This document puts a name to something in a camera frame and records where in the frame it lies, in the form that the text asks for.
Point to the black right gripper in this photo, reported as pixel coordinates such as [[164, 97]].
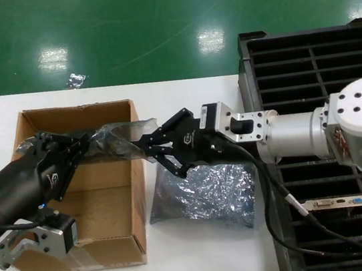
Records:
[[195, 143]]

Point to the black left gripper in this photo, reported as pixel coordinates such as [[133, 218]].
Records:
[[16, 189]]

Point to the grey translucent antistatic bag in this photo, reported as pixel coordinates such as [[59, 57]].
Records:
[[146, 125], [210, 198]]

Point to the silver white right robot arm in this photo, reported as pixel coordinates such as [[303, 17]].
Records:
[[294, 126]]

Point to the open brown cardboard box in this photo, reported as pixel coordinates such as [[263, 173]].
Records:
[[109, 203]]

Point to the black slotted plastic container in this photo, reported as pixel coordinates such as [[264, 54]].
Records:
[[243, 49]]

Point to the silver foil scrap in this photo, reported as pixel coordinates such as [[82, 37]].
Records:
[[76, 80]]

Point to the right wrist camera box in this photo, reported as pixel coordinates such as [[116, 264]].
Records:
[[211, 114]]

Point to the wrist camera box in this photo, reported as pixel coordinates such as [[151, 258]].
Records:
[[68, 234], [211, 114]]

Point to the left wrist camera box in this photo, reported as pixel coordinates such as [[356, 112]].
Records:
[[68, 234]]

